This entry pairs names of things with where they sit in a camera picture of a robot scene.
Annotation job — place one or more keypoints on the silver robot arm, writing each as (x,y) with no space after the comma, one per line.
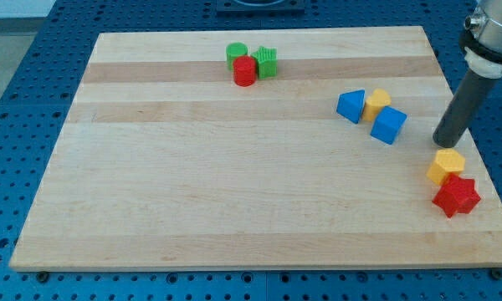
(481,39)

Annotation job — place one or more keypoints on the yellow heart block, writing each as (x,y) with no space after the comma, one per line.
(374,104)

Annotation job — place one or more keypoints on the wooden board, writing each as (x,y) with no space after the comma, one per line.
(165,164)

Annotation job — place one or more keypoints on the red cylinder block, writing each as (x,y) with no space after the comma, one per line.
(244,71)

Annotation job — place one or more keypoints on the green star block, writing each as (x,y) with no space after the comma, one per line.
(266,60)

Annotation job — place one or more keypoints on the green cylinder block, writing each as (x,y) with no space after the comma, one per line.
(233,51)

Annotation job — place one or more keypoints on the blue triangle block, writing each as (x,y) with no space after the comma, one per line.
(351,104)

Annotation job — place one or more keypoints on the blue cube block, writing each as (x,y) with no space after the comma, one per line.
(387,125)

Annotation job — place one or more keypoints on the yellow hexagon block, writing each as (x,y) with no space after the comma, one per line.
(445,163)

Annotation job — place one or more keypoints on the red star block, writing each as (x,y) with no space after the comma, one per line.
(457,195)

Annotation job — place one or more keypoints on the dark grey cylindrical pointer tool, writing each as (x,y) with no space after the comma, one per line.
(468,97)

